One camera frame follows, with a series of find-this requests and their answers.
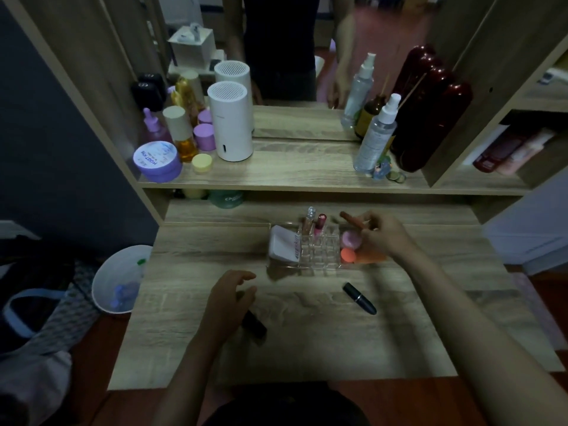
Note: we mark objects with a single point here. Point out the white waste bin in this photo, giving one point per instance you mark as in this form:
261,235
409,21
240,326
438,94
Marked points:
116,272

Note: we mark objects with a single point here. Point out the small pile of coins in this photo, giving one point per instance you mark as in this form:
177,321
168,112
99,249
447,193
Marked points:
395,176

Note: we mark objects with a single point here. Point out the light pink bottle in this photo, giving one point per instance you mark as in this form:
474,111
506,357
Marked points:
526,150

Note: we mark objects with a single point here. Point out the white cabinet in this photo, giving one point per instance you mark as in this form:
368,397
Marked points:
532,226

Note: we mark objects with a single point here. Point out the small blue figurine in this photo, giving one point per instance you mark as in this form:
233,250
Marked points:
381,168

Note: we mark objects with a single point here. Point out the black jar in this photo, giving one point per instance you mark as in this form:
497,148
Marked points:
146,96

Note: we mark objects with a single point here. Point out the amber bottle with beige cap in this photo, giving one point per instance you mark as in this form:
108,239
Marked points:
182,133

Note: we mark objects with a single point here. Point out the golden perfume bottle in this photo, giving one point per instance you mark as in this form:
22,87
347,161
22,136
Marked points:
188,97

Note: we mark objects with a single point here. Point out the red-brown lipstick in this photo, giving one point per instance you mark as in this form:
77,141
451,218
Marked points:
349,218

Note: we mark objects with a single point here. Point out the pink lipstick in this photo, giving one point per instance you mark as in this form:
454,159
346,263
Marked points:
320,224

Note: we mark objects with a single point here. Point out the clear lip gloss tube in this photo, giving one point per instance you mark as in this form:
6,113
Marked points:
309,220

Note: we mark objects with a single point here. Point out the person's left forearm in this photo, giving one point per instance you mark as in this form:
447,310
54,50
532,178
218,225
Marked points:
186,381

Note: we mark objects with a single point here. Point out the person's right forearm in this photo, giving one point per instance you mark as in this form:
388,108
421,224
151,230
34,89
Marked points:
470,332

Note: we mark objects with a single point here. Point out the wall mirror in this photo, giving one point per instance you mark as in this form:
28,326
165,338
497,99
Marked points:
293,62

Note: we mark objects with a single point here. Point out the clear spray bottle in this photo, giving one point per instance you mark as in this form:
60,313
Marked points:
377,137

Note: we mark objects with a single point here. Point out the person's right hand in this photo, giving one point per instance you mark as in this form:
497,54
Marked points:
388,241

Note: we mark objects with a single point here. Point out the black lipstick tube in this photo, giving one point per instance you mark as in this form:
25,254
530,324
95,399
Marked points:
256,326
359,298

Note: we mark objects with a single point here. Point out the person's black clothing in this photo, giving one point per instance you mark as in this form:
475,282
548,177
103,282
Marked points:
288,405

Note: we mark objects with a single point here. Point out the person's right fingers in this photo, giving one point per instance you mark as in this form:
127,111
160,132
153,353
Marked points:
370,219

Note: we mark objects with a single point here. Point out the grey cloth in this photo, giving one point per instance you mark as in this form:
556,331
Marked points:
33,385

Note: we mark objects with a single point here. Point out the small yellow jar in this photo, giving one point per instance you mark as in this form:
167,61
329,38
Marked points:
202,163

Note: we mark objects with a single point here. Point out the white compact case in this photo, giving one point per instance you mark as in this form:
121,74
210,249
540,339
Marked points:
285,248

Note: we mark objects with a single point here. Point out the orange makeup sponge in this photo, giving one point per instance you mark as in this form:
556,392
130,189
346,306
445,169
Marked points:
350,257

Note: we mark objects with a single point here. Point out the large purple cream jar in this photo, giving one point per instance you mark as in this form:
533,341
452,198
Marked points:
157,161

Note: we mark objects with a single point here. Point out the wooden vanity shelf unit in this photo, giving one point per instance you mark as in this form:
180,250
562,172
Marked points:
310,170

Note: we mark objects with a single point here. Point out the purple dropper bottle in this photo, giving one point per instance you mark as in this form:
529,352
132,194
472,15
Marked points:
153,126

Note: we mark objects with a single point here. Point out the clear acrylic makeup organizer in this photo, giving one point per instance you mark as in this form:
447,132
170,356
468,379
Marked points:
317,252

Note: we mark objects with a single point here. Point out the dark pink bottle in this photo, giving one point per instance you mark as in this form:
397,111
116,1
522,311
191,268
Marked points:
499,153

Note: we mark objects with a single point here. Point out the person's left hand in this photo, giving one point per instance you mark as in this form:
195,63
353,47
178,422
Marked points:
226,310

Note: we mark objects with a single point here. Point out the person's left thumb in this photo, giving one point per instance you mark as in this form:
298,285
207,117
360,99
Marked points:
247,300

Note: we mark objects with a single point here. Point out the dark red glossy bottle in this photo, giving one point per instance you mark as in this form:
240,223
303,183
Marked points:
437,124

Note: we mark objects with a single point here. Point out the white cylindrical humidifier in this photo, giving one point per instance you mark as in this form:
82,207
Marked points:
230,121

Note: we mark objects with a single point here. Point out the green round jar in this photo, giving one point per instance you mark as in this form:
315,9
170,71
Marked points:
226,198

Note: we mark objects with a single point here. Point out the purple trash wrapper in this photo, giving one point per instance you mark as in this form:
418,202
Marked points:
122,293

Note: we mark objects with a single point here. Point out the amber reed diffuser bottle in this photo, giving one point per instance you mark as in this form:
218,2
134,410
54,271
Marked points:
370,114

